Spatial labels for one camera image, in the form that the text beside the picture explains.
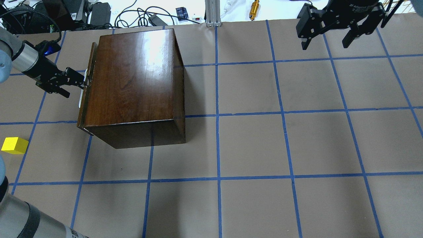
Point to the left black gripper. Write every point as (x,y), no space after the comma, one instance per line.
(40,71)

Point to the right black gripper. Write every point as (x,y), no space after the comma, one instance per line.
(358,9)

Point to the dark wooden drawer cabinet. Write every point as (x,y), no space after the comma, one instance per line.
(137,92)

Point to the light wood drawer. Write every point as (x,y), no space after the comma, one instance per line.
(84,100)

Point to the black power adapter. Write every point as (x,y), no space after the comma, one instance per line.
(100,14)

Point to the yellow cube block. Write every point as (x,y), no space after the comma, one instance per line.
(15,145)

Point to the small blue black device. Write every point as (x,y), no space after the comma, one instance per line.
(182,14)

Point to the aluminium frame post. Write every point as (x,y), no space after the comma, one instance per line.
(212,13)

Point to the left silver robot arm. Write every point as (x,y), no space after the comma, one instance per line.
(32,61)

